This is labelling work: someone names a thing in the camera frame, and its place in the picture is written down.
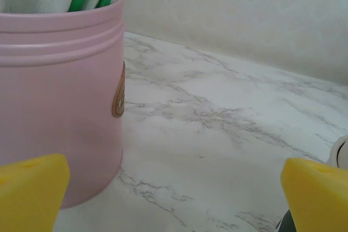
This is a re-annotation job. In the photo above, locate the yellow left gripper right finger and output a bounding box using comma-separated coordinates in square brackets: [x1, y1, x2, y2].
[281, 158, 348, 232]

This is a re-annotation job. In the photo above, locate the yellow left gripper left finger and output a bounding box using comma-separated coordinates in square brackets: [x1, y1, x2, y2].
[0, 153, 71, 232]

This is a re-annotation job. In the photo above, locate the pink metal straw can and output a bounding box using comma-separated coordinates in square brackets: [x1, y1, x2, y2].
[0, 0, 126, 210]

